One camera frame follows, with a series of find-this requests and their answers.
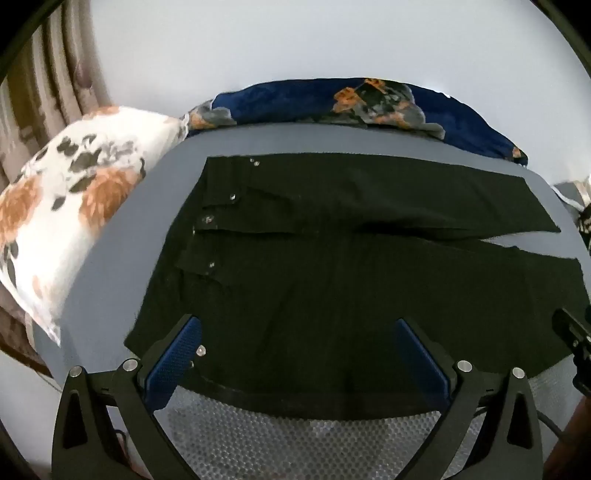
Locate brown blanket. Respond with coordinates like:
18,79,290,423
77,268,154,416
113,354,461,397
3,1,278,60
0,300,52,376

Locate white patterned cloth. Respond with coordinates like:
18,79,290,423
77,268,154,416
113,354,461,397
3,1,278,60
553,175,591,252

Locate black cable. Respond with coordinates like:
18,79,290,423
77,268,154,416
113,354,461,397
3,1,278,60
537,408,567,440

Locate black pants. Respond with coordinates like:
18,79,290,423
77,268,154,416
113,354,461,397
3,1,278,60
124,154,583,421

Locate navy floral pillow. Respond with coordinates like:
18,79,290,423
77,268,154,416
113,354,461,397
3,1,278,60
187,78,529,167

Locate person's right forearm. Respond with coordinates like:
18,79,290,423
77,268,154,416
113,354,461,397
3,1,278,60
544,394,591,480

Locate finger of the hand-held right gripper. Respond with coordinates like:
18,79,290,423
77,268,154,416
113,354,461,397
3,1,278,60
551,308,591,358

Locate white floral pillow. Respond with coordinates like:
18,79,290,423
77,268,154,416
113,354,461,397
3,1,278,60
0,105,190,347

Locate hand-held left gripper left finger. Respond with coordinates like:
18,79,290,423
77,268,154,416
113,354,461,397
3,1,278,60
52,314,206,480

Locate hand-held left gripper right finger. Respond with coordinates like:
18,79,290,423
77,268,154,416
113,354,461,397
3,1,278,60
394,318,544,480

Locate grey bed sheet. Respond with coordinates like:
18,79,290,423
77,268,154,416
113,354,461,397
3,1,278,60
34,122,591,480

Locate beige striped curtain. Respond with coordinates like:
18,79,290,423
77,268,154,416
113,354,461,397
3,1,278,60
0,0,114,185

